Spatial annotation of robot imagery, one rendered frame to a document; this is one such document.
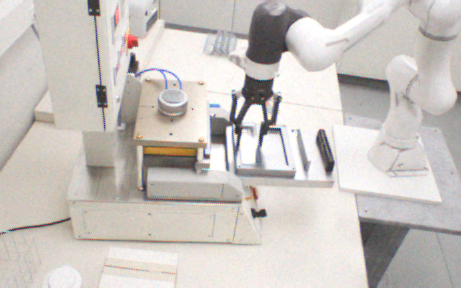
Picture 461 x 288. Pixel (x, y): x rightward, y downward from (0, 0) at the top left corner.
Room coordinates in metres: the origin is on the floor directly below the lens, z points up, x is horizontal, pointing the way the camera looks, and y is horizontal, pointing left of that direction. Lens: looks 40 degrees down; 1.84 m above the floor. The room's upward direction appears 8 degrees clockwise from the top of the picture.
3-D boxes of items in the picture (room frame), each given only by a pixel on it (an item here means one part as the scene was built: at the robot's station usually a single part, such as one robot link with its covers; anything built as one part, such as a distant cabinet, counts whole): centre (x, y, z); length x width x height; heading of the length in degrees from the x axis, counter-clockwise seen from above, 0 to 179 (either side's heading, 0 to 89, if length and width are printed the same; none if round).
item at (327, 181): (1.02, -0.14, 0.97); 0.30 x 0.22 x 0.08; 98
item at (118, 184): (0.97, 0.20, 0.93); 0.46 x 0.35 x 0.01; 98
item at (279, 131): (1.01, -0.09, 0.98); 0.20 x 0.17 x 0.03; 8
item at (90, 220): (0.99, 0.16, 0.84); 0.53 x 0.37 x 0.17; 98
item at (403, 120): (1.33, -0.55, 1.03); 0.18 x 0.11 x 0.25; 33
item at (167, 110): (0.99, 0.20, 1.08); 0.31 x 0.24 x 0.13; 8
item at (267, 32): (1.03, -0.08, 1.35); 0.18 x 0.10 x 0.13; 118
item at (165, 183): (0.85, 0.08, 0.96); 0.25 x 0.05 x 0.07; 98
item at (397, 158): (1.30, -0.61, 0.84); 0.22 x 0.19 x 0.14; 95
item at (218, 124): (1.12, 0.11, 0.96); 0.26 x 0.05 x 0.07; 98
